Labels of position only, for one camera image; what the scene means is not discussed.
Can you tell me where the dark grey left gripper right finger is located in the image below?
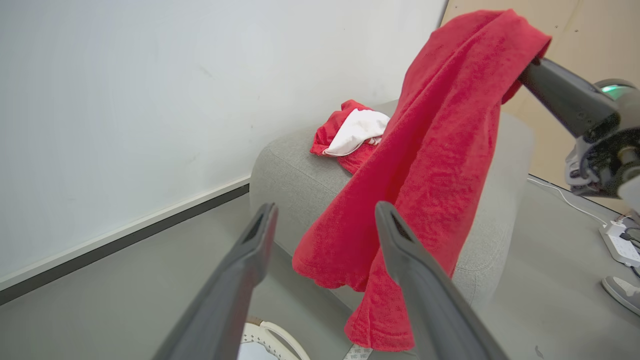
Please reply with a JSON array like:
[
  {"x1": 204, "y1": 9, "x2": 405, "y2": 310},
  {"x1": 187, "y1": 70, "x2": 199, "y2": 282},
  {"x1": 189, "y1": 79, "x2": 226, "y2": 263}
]
[{"x1": 375, "y1": 201, "x2": 508, "y2": 360}]

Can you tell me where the black plug cable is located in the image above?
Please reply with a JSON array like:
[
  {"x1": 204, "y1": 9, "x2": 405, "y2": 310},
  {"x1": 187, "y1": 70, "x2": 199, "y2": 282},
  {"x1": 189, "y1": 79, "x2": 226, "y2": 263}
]
[{"x1": 619, "y1": 226, "x2": 640, "y2": 251}]

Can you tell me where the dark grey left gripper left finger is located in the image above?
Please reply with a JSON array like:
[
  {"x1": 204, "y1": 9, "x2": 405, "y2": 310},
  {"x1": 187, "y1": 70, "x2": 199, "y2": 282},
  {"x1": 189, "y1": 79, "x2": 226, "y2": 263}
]
[{"x1": 152, "y1": 202, "x2": 279, "y2": 360}]

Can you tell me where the dark grey baseboard strip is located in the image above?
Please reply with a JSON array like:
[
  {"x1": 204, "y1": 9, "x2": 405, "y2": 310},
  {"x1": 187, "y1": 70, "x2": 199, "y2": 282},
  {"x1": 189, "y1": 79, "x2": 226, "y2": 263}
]
[{"x1": 0, "y1": 183, "x2": 251, "y2": 306}]

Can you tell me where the grey printed label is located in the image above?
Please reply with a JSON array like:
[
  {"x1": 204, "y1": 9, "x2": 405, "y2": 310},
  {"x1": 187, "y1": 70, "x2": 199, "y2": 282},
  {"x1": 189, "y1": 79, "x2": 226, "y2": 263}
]
[{"x1": 342, "y1": 344, "x2": 374, "y2": 360}]

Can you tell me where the red terry cloth garment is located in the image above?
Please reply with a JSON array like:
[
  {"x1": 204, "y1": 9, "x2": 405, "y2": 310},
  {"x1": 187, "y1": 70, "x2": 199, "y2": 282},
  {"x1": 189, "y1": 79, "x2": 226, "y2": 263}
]
[{"x1": 292, "y1": 9, "x2": 552, "y2": 352}]

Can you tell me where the thin white power cable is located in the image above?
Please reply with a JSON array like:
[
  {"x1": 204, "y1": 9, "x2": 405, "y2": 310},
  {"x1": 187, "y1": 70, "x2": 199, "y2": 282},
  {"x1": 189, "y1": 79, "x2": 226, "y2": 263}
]
[{"x1": 527, "y1": 177, "x2": 609, "y2": 226}]

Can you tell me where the grey shoe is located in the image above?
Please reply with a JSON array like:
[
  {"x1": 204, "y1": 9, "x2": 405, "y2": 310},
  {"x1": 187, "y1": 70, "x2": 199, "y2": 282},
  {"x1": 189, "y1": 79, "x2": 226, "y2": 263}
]
[{"x1": 601, "y1": 276, "x2": 640, "y2": 317}]

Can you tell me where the white power strip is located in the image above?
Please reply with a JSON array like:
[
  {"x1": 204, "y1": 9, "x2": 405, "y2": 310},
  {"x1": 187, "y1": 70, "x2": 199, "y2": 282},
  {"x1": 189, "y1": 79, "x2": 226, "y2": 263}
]
[{"x1": 599, "y1": 220, "x2": 640, "y2": 267}]

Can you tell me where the grey upholstered ottoman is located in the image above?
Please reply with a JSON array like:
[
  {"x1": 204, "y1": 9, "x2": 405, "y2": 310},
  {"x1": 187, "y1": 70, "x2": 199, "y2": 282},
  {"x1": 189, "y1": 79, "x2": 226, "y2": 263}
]
[{"x1": 249, "y1": 99, "x2": 536, "y2": 311}]

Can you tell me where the white laundry basket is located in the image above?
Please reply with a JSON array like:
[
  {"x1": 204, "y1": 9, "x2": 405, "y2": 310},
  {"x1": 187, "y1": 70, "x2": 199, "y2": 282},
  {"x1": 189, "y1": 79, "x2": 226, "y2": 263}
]
[{"x1": 237, "y1": 315, "x2": 311, "y2": 360}]

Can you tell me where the red and white sports jersey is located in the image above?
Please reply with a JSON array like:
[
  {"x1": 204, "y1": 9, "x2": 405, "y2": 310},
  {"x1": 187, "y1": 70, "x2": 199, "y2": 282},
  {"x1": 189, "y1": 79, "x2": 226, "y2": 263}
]
[{"x1": 310, "y1": 99, "x2": 391, "y2": 175}]

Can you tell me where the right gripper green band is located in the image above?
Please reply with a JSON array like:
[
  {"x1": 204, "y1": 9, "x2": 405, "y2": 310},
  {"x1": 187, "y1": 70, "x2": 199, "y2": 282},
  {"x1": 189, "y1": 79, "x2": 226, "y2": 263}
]
[{"x1": 519, "y1": 57, "x2": 640, "y2": 201}]

